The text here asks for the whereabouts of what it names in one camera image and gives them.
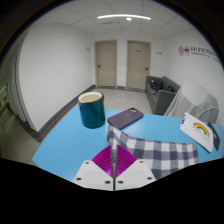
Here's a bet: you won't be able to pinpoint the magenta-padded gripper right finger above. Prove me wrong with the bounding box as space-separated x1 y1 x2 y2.
114 145 157 192

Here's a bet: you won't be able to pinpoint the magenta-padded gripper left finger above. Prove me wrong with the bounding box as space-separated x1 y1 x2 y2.
72 145 115 192

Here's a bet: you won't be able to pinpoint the grey white checkered towel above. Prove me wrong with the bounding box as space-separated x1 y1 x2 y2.
106 124 200 181

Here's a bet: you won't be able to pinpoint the purple smartphone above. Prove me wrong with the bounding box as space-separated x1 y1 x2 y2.
106 106 145 131

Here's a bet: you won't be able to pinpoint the dark teal mug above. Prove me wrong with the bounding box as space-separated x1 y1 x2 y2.
77 91 107 130

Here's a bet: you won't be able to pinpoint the white box with rainbow print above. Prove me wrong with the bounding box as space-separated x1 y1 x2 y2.
179 111 215 154

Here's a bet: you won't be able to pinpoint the grey sofa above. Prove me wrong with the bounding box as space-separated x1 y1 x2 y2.
144 74 182 116

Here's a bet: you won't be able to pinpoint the flat black pouch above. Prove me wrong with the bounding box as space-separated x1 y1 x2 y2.
206 121 222 152

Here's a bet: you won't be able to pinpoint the black bag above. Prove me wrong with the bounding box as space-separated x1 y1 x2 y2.
150 78 165 92

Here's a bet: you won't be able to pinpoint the chair under white cover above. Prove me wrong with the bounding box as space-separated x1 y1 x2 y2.
163 81 220 126

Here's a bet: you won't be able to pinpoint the beige door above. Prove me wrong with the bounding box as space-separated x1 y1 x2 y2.
94 39 119 89
125 39 152 91

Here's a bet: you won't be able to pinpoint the long curved ceiling light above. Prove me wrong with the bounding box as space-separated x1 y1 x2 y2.
96 13 152 21

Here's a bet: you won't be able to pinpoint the wall lettering sign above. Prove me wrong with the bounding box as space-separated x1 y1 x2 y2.
177 43 221 65

